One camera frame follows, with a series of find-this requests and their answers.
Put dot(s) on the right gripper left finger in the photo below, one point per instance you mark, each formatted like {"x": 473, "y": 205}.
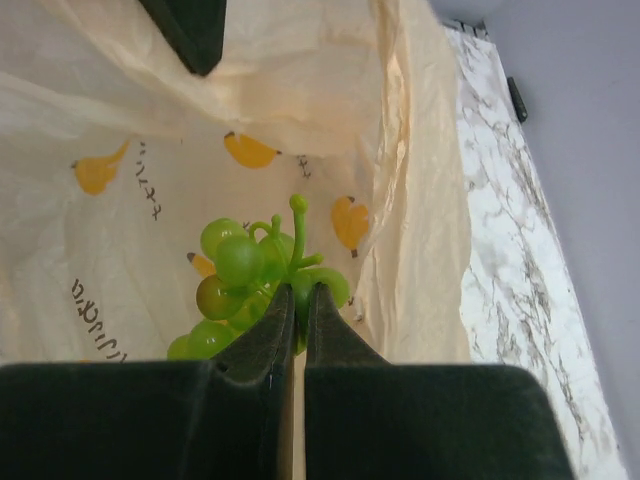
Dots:
{"x": 229, "y": 417}

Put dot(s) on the orange banana-print plastic bag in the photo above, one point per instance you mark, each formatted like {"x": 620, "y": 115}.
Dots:
{"x": 114, "y": 158}

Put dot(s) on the small black wall object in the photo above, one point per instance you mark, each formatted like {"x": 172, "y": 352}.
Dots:
{"x": 517, "y": 100}

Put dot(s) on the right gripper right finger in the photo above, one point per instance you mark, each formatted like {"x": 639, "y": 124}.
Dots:
{"x": 366, "y": 418}

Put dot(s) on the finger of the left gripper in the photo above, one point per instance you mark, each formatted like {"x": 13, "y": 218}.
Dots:
{"x": 194, "y": 29}

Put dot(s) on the green grape bunch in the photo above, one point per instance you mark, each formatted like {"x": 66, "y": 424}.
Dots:
{"x": 250, "y": 263}

